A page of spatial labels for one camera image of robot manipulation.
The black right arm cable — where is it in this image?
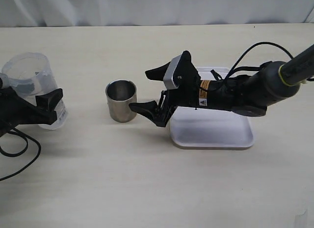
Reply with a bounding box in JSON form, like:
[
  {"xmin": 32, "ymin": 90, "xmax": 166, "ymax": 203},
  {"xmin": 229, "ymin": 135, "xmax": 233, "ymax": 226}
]
[{"xmin": 210, "ymin": 42, "xmax": 314, "ymax": 84}]

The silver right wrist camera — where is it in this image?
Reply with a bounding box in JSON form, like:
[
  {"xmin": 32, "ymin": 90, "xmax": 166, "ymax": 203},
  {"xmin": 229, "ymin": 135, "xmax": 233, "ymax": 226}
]
[{"xmin": 163, "ymin": 55, "xmax": 181, "ymax": 90}]

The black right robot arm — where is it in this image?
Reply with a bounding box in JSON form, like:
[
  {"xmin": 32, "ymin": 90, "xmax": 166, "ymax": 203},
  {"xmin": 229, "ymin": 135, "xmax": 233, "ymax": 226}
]
[{"xmin": 129, "ymin": 47, "xmax": 314, "ymax": 127}]

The white backdrop curtain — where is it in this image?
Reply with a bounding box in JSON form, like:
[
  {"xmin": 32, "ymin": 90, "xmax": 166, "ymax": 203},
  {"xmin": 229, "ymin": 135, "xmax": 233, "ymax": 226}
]
[{"xmin": 0, "ymin": 0, "xmax": 314, "ymax": 27}]

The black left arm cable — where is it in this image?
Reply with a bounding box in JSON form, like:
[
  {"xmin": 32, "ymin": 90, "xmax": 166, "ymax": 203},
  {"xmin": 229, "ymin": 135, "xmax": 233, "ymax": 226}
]
[{"xmin": 0, "ymin": 128, "xmax": 42, "ymax": 181}]

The clear plastic measuring cup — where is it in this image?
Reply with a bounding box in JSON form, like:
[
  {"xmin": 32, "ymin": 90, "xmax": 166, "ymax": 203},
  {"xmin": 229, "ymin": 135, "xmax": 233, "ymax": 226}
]
[{"xmin": 0, "ymin": 52, "xmax": 68, "ymax": 130}]

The white plastic tray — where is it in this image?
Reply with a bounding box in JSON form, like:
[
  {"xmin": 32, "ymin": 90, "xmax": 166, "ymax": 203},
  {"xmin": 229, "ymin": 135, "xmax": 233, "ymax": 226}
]
[{"xmin": 170, "ymin": 65, "xmax": 255, "ymax": 149}]

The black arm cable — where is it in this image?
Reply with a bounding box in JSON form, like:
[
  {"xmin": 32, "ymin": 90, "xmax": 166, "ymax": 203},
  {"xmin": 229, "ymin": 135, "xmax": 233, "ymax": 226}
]
[
  {"xmin": 210, "ymin": 42, "xmax": 314, "ymax": 84},
  {"xmin": 0, "ymin": 128, "xmax": 42, "ymax": 181}
]

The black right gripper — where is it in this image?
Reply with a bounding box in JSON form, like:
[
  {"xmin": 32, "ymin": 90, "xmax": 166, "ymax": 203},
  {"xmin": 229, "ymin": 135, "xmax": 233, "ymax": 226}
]
[{"xmin": 129, "ymin": 51, "xmax": 235, "ymax": 127}]

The stainless steel cup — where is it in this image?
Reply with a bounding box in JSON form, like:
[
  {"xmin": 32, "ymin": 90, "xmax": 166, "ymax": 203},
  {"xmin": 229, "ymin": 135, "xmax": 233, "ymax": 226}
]
[{"xmin": 105, "ymin": 79, "xmax": 137, "ymax": 123}]

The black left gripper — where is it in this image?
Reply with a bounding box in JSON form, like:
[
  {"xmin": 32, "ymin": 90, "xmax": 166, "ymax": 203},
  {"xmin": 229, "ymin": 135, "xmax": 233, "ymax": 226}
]
[{"xmin": 0, "ymin": 87, "xmax": 63, "ymax": 136}]

